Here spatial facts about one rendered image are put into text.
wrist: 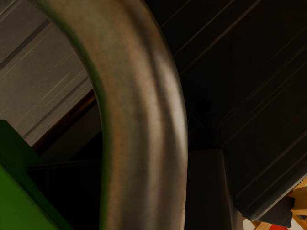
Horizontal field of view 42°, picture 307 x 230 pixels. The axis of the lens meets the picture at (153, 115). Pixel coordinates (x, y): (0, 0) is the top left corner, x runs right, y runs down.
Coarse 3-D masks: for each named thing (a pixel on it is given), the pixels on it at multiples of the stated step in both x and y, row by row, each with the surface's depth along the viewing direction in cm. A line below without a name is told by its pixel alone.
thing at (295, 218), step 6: (294, 216) 403; (252, 222) 435; (258, 222) 431; (264, 222) 362; (300, 222) 401; (258, 228) 353; (264, 228) 356; (270, 228) 372; (276, 228) 375; (282, 228) 380; (306, 228) 399
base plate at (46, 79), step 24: (0, 24) 47; (24, 24) 50; (48, 24) 54; (0, 48) 51; (24, 48) 54; (48, 48) 58; (72, 48) 62; (0, 72) 54; (24, 72) 58; (48, 72) 62; (72, 72) 67; (0, 96) 58; (24, 96) 63; (48, 96) 68; (72, 96) 74; (24, 120) 69; (48, 120) 75
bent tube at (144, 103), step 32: (32, 0) 13; (64, 0) 13; (96, 0) 13; (128, 0) 13; (64, 32) 14; (96, 32) 13; (128, 32) 13; (160, 32) 13; (96, 64) 13; (128, 64) 13; (160, 64) 13; (96, 96) 14; (128, 96) 13; (160, 96) 13; (128, 128) 13; (160, 128) 13; (128, 160) 13; (160, 160) 13; (128, 192) 13; (160, 192) 13; (128, 224) 13; (160, 224) 13
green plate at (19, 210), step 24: (0, 120) 24; (0, 144) 21; (24, 144) 24; (0, 168) 16; (24, 168) 21; (0, 192) 16; (24, 192) 16; (0, 216) 16; (24, 216) 16; (48, 216) 16
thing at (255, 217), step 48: (144, 0) 24; (192, 0) 24; (240, 0) 23; (288, 0) 22; (192, 48) 23; (240, 48) 23; (288, 48) 22; (192, 96) 23; (240, 96) 22; (288, 96) 22; (192, 144) 23; (240, 144) 22; (288, 144) 21; (240, 192) 22; (288, 192) 22
